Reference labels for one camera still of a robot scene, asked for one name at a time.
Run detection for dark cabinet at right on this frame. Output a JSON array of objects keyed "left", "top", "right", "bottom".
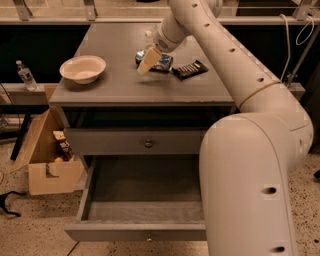
[{"left": 307, "top": 64, "right": 320, "bottom": 148}]

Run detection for closed grey middle drawer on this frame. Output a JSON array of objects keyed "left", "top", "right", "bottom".
[{"left": 64, "top": 128, "right": 204, "bottom": 155}]

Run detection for open grey bottom drawer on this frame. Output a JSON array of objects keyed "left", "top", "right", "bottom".
[{"left": 65, "top": 155, "right": 206, "bottom": 242}]

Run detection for open cardboard box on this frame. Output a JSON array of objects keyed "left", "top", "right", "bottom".
[{"left": 11, "top": 105, "right": 87, "bottom": 195}]

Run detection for lying clear plastic bottle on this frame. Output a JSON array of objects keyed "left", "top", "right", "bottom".
[{"left": 144, "top": 26, "right": 157, "bottom": 40}]

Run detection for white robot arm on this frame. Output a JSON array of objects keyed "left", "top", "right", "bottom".
[{"left": 139, "top": 0, "right": 314, "bottom": 256}]

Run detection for white cable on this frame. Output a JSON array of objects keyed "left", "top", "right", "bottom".
[{"left": 278, "top": 14, "right": 315, "bottom": 83}]

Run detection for black strap on floor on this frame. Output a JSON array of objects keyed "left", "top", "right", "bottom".
[{"left": 0, "top": 191, "right": 26, "bottom": 219}]

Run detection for small upright water bottle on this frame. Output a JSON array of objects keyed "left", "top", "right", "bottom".
[{"left": 16, "top": 60, "right": 37, "bottom": 91}]

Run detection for grey drawer cabinet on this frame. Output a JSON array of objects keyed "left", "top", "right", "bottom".
[{"left": 50, "top": 22, "right": 233, "bottom": 165}]

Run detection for white bowl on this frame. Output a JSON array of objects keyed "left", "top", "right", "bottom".
[{"left": 59, "top": 55, "right": 106, "bottom": 84}]

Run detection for snack items in box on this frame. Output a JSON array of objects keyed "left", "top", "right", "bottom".
[{"left": 53, "top": 131, "right": 73, "bottom": 162}]

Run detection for black snack bar wrapper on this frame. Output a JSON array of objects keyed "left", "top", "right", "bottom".
[{"left": 171, "top": 60, "right": 209, "bottom": 81}]

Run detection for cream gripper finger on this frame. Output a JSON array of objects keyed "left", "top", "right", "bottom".
[{"left": 137, "top": 47, "right": 162, "bottom": 74}]

